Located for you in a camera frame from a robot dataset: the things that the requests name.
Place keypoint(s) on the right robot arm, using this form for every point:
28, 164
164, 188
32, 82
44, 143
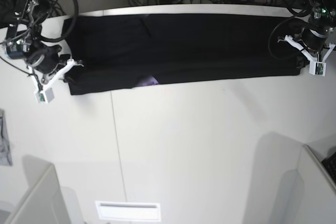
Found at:
24, 40

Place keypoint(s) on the white box lower right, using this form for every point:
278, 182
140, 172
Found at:
306, 194

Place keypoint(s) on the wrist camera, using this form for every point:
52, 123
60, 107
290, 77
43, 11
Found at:
44, 96
317, 68

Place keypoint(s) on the white label plate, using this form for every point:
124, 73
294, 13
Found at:
129, 211

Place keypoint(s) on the white box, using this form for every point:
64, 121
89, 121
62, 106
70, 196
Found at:
306, 194
45, 200

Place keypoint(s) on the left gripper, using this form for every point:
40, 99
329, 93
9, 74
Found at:
312, 38

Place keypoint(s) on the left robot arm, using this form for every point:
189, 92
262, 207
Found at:
315, 22

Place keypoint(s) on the black keyboard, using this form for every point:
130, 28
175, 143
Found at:
330, 166

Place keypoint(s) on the black T-shirt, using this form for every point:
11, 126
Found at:
126, 51

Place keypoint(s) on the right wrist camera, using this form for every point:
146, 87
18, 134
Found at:
44, 96

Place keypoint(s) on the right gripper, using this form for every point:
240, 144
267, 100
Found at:
46, 61

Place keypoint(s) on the white box lower left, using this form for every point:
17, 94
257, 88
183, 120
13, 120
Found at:
45, 200

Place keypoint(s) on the grey cloth at left edge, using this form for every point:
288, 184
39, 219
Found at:
6, 158

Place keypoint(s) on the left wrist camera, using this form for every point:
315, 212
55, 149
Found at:
317, 68

